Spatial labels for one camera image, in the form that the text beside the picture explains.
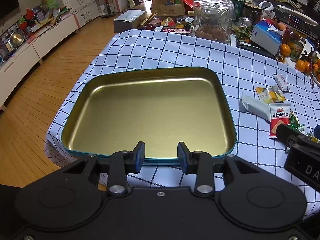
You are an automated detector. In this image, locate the green foil candy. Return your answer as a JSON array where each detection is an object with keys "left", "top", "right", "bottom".
[{"left": 289, "top": 110, "right": 306, "bottom": 135}]

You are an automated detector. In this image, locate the red white hawthorn bar packet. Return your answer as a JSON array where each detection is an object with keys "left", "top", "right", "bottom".
[{"left": 269, "top": 103, "right": 291, "bottom": 139}]

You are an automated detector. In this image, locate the yellow silver pastry packet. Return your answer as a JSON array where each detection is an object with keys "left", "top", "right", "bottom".
[{"left": 255, "top": 85, "right": 286, "bottom": 104}]

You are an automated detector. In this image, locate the white plain snack packet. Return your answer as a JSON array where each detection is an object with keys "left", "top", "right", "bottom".
[{"left": 240, "top": 93, "right": 271, "bottom": 122}]

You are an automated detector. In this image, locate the small white hawthorn stick packet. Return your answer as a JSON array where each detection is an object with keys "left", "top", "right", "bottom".
[{"left": 273, "top": 74, "right": 290, "bottom": 92}]

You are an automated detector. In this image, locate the gold teal tin tray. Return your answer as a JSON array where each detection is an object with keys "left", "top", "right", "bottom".
[{"left": 61, "top": 67, "right": 236, "bottom": 165}]

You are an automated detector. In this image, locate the white blue checkered tablecloth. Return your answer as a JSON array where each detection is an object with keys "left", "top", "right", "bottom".
[{"left": 44, "top": 30, "right": 319, "bottom": 216}]

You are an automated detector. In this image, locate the loose orange mandarin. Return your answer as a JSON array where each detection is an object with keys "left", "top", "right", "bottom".
[{"left": 280, "top": 44, "right": 291, "bottom": 57}]

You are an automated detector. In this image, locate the glass jar with yellow label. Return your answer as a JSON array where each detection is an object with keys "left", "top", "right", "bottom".
[{"left": 287, "top": 30, "right": 306, "bottom": 62}]

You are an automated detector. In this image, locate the black snack package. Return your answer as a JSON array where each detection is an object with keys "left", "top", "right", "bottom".
[{"left": 239, "top": 43, "right": 276, "bottom": 60}]

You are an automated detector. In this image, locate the blue white tissue pack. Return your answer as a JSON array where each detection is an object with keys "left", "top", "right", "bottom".
[{"left": 249, "top": 20, "right": 285, "bottom": 56}]

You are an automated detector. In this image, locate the pile of red snack packets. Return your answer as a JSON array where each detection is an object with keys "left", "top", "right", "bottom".
[{"left": 143, "top": 16, "right": 194, "bottom": 35}]

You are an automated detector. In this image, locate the white tv cabinet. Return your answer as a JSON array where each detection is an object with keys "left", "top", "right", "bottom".
[{"left": 1, "top": 15, "right": 79, "bottom": 106}]

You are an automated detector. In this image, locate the grey cardboard box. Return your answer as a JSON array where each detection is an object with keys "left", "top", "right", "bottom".
[{"left": 113, "top": 9, "right": 145, "bottom": 33}]

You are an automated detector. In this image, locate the large glass cookie jar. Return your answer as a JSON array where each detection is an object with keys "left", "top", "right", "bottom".
[{"left": 193, "top": 0, "right": 234, "bottom": 44}]

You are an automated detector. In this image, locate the metal bowl on cabinet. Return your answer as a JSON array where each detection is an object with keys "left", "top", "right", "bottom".
[{"left": 9, "top": 29, "right": 25, "bottom": 48}]

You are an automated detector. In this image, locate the purple braided cord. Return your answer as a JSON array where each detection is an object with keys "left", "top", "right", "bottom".
[{"left": 309, "top": 52, "right": 316, "bottom": 90}]

